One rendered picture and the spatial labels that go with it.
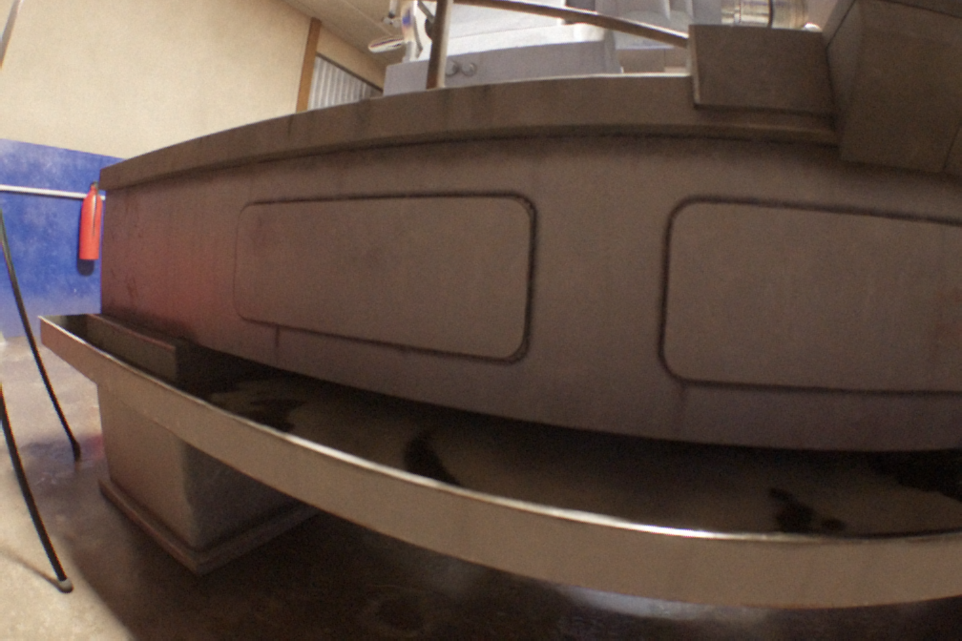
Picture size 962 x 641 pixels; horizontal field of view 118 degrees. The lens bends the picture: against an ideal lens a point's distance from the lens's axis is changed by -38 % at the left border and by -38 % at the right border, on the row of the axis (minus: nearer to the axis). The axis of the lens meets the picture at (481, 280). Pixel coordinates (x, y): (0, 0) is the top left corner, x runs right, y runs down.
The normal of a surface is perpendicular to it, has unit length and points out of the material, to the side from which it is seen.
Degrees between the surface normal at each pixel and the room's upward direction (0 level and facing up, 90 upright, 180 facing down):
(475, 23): 66
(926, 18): 90
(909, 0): 90
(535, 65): 90
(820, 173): 90
